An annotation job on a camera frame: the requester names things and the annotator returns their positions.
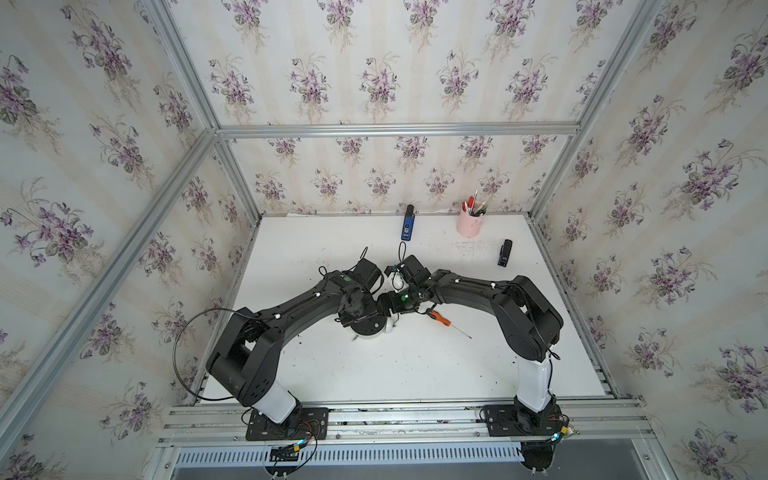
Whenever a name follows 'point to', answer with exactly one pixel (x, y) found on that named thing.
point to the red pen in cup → (470, 203)
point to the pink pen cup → (469, 226)
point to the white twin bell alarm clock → (375, 326)
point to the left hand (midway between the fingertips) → (371, 316)
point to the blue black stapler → (408, 224)
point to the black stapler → (505, 252)
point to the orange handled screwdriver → (438, 317)
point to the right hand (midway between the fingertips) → (386, 313)
